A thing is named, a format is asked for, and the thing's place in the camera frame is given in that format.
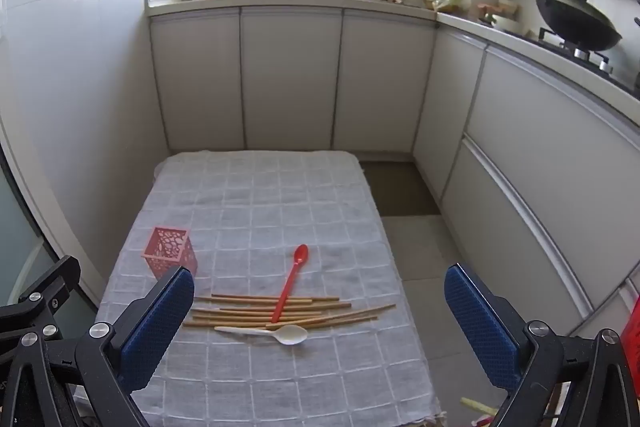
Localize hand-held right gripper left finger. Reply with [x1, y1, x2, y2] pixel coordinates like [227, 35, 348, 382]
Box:
[0, 265, 196, 427]

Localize black wok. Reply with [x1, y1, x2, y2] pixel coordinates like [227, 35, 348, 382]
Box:
[512, 0, 624, 52]

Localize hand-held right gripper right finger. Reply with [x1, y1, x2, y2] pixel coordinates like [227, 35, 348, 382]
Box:
[444, 263, 640, 427]

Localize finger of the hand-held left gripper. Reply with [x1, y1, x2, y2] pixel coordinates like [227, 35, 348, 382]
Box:
[0, 255, 82, 342]

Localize pile of wooden chopsticks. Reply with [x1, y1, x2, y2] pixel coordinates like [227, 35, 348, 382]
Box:
[181, 293, 397, 330]

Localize red plastic spoon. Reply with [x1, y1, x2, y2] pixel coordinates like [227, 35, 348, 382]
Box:
[270, 244, 310, 324]

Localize plastic bag of food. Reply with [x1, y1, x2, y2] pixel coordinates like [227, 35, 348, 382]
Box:
[421, 0, 464, 14]

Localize red plastic object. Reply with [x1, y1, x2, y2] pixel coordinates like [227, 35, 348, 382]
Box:
[619, 301, 640, 359]

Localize grey checked tablecloth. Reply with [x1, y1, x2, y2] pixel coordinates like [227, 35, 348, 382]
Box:
[95, 149, 443, 427]

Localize white plastic spoon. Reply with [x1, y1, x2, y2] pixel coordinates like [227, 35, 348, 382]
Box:
[214, 325, 309, 346]

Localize pink perforated utensil holder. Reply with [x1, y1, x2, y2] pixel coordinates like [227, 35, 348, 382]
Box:
[145, 227, 198, 279]

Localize narrow white cabinet door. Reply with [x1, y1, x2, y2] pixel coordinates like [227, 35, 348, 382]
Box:
[413, 27, 487, 204]

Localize gas stove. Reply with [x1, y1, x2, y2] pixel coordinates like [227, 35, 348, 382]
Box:
[525, 28, 640, 94]

